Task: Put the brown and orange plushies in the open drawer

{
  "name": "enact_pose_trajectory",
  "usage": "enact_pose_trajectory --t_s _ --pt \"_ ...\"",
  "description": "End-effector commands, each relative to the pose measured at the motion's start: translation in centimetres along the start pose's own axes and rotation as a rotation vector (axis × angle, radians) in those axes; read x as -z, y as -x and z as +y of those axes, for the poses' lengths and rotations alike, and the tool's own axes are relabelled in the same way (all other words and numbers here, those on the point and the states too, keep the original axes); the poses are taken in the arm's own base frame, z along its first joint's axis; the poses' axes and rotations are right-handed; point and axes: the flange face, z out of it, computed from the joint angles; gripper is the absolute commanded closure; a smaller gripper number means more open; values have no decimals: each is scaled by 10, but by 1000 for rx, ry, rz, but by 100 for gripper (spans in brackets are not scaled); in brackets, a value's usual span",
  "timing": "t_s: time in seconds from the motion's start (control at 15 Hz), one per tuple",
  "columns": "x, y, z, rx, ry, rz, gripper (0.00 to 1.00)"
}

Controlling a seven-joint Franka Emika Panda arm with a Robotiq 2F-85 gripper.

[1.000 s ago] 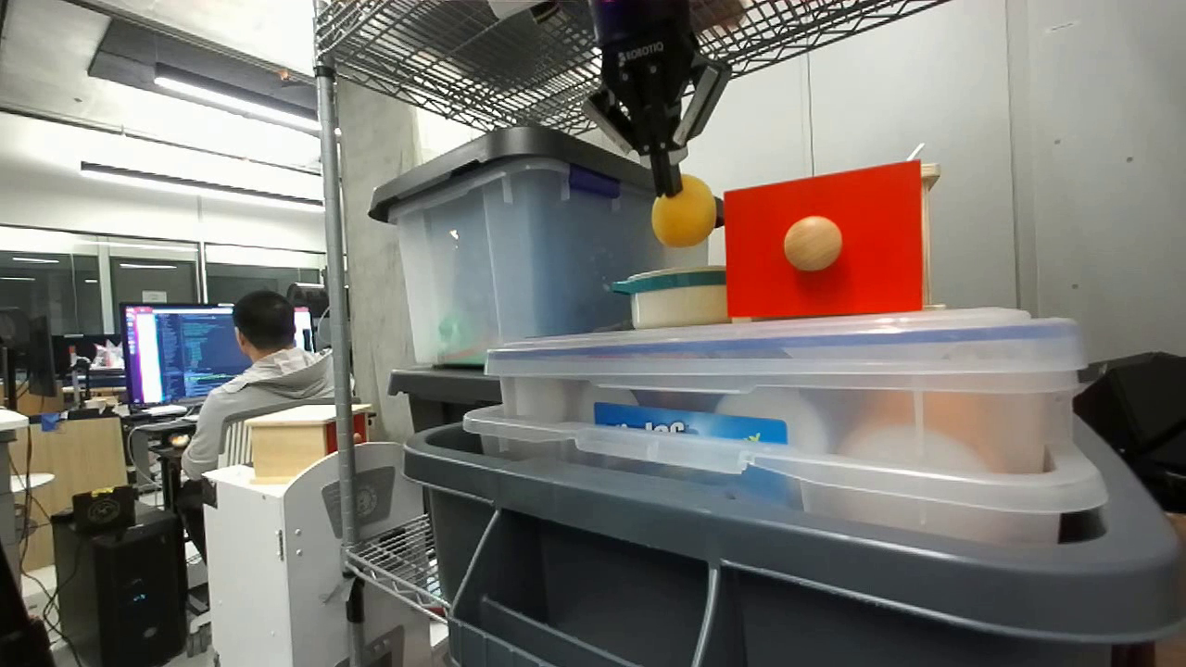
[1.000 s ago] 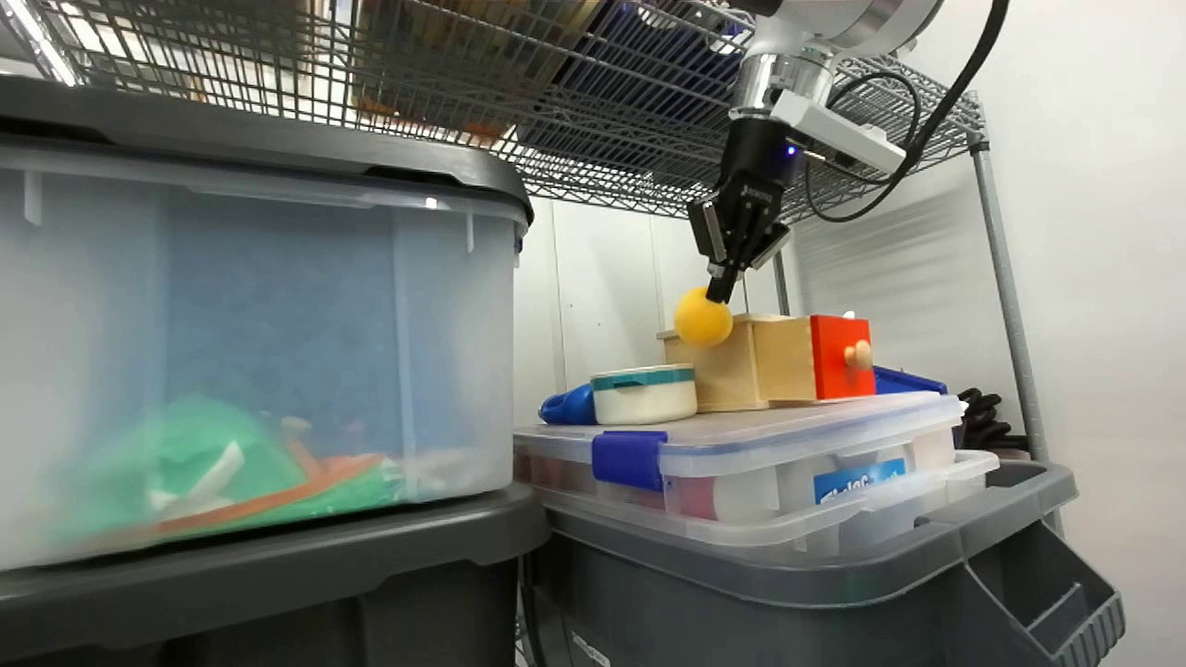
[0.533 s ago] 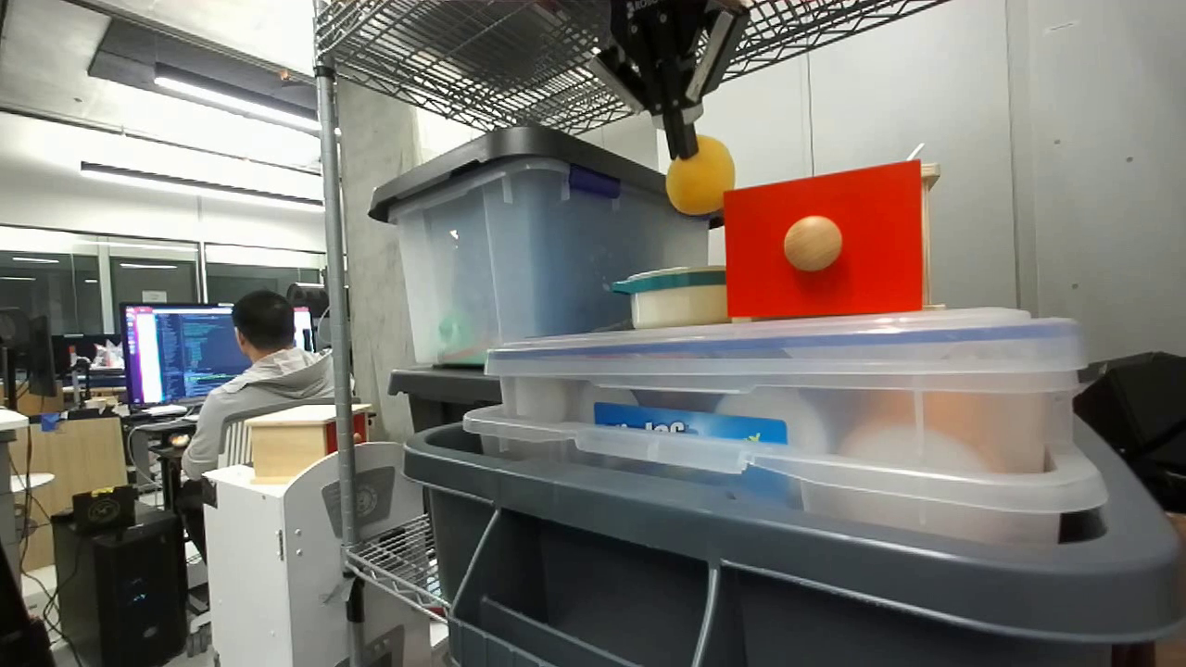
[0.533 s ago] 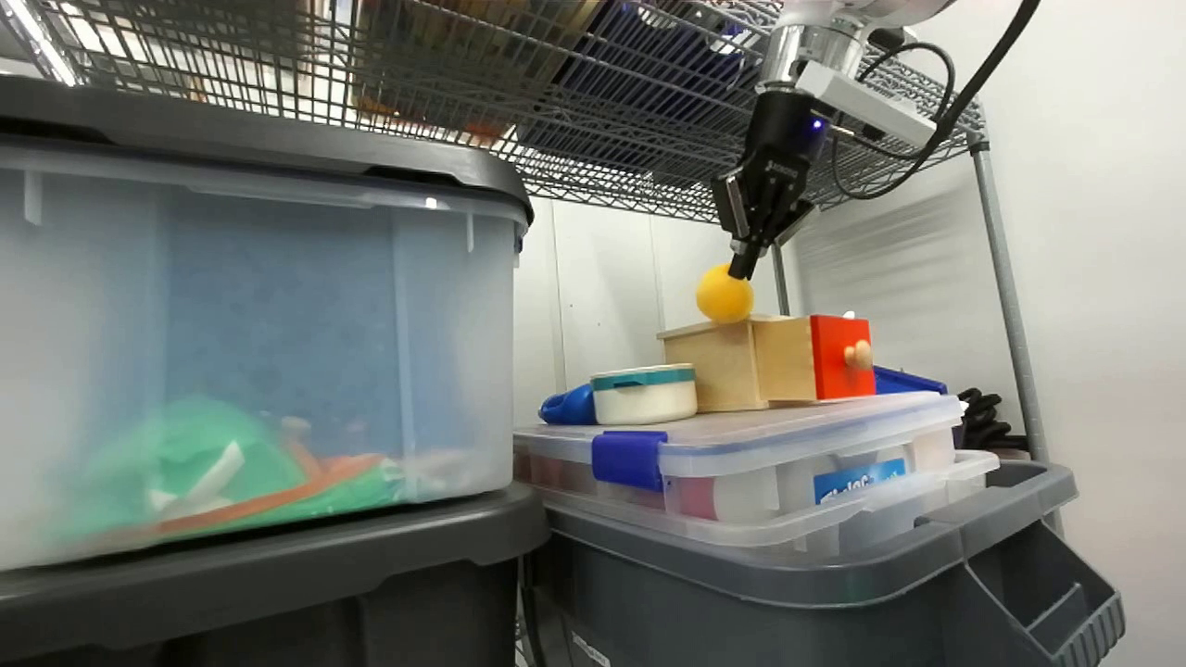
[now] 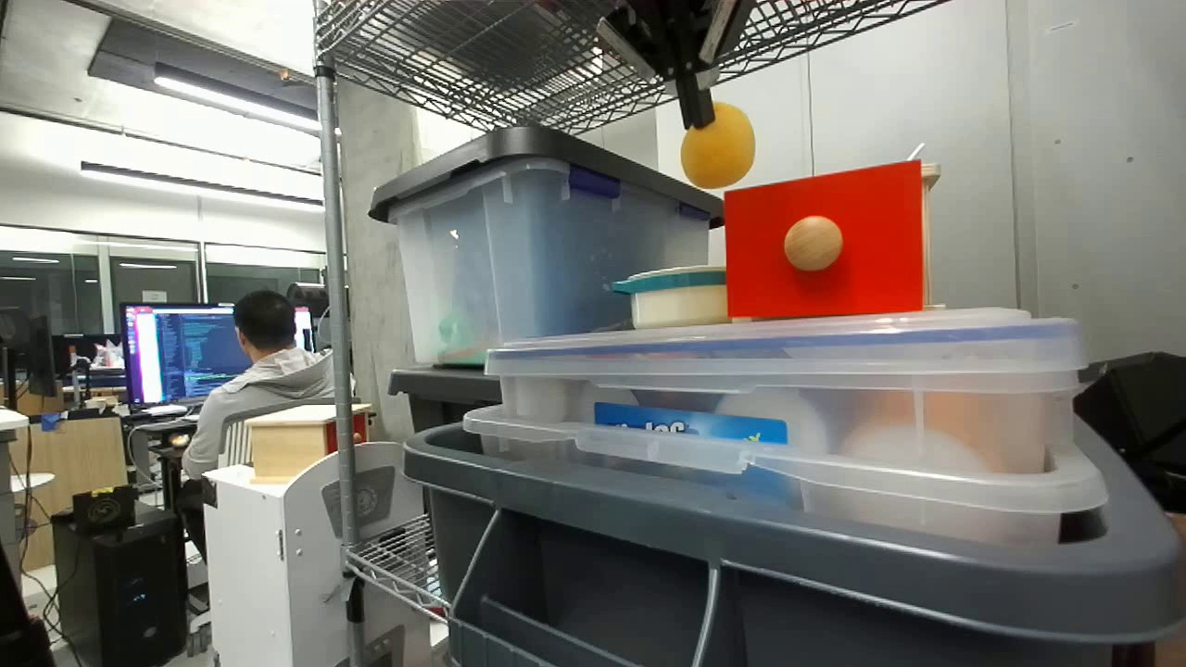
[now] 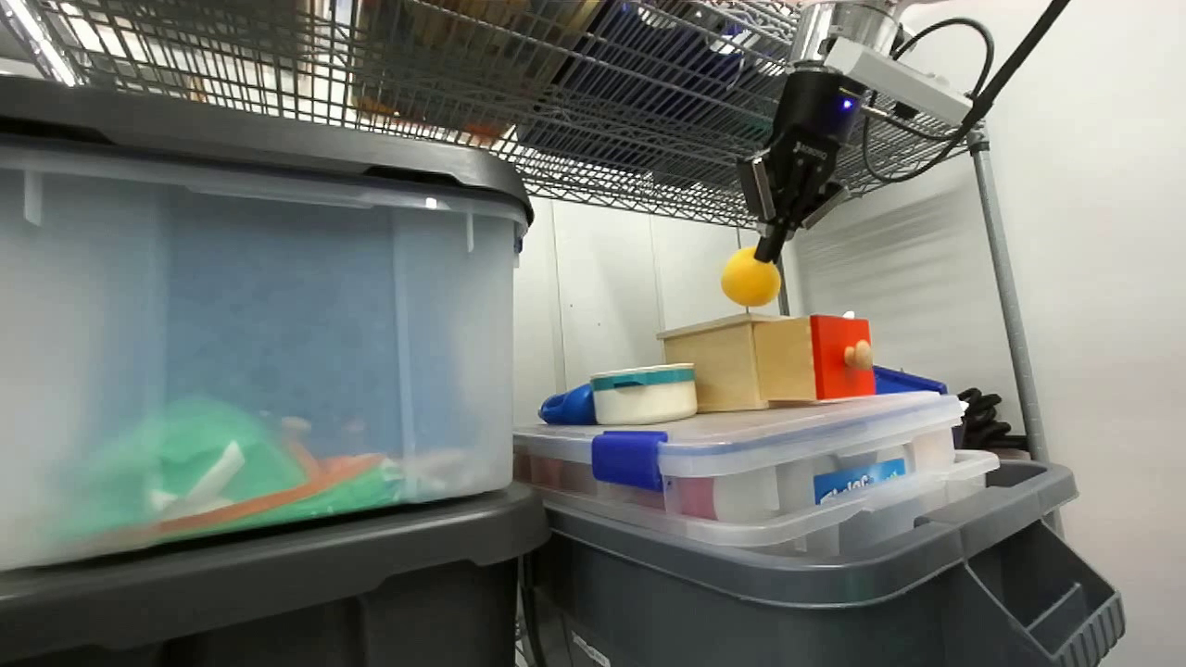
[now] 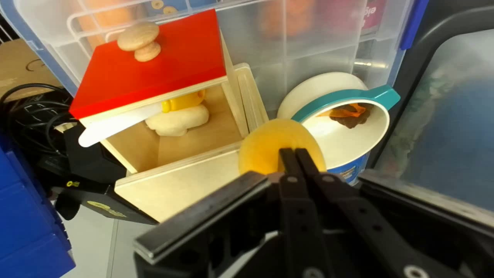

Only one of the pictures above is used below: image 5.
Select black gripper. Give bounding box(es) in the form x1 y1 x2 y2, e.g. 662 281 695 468
595 0 757 132

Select orange round plushie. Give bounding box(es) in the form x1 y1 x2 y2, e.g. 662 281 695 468
678 100 758 194

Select wooden drawer with red front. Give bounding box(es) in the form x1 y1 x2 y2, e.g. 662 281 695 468
722 151 941 321

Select white cup with teal rim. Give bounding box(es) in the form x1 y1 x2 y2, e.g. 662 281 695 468
604 265 732 329

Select large clear bin dark lid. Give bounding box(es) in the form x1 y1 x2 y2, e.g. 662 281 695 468
368 118 725 370

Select clear organizer box blue latches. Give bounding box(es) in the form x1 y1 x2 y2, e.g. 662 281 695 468
481 307 1088 480

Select blue Ziploc box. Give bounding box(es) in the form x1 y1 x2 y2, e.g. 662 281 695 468
588 399 789 449

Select metal shelf pole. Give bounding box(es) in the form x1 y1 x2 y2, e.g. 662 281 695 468
311 67 369 667

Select clear plastic tray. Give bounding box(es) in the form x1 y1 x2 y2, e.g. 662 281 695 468
459 404 1110 554

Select ceiling light strip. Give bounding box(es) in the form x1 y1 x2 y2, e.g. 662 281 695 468
143 67 327 139
76 158 327 212

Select grey storage tote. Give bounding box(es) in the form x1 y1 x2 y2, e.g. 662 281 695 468
405 418 1186 667

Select small wooden box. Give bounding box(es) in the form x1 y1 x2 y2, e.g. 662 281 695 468
242 399 375 486

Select seated person grey hoodie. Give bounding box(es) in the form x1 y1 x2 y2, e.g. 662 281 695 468
176 288 338 497

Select computer monitor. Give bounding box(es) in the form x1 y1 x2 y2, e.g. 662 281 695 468
119 299 255 415

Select white cart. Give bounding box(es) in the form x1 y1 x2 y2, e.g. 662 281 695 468
200 436 430 667

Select wooden desk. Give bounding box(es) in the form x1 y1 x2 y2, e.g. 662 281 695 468
0 412 132 570

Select black computer tower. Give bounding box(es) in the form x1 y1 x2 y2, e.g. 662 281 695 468
49 486 192 667

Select metal wire shelf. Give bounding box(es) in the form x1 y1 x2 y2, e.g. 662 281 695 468
311 0 956 140

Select low wire shelf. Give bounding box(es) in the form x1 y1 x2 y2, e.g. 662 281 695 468
341 514 454 622

